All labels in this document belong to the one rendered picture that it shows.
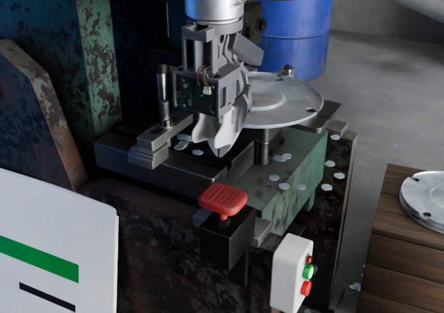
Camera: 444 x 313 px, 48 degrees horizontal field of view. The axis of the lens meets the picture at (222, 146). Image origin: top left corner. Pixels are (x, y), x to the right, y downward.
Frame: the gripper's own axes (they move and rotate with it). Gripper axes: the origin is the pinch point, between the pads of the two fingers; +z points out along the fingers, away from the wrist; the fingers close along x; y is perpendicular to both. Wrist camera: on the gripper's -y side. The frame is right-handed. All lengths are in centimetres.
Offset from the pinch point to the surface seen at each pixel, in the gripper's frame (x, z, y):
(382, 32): -51, 81, -363
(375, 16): -58, 68, -363
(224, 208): 2.0, 9.1, 2.7
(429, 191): 26, 47, -80
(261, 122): -3.9, 6.7, -22.9
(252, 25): -11.5, -9.1, -33.0
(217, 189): -1.5, 9.0, -1.0
